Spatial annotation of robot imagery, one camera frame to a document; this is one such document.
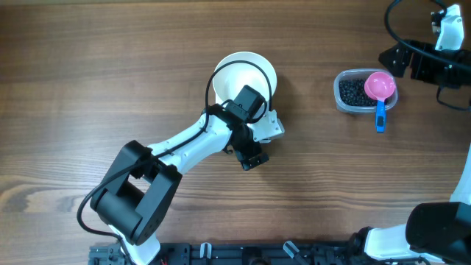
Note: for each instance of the white bowl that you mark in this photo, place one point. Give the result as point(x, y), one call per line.
point(256, 71)

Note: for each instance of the pink scoop blue handle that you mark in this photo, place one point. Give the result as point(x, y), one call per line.
point(380, 86)

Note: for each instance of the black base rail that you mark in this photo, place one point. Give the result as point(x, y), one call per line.
point(331, 253)

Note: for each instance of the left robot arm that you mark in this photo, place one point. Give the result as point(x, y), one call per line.
point(136, 192)

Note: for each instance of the clear plastic container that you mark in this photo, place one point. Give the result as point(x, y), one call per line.
point(359, 73)

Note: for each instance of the black beans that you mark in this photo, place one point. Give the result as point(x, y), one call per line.
point(352, 93)

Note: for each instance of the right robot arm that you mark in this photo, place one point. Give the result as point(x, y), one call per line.
point(434, 232)

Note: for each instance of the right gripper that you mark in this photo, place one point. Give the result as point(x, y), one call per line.
point(419, 70)

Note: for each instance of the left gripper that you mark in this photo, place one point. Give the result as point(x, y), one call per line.
point(242, 152)

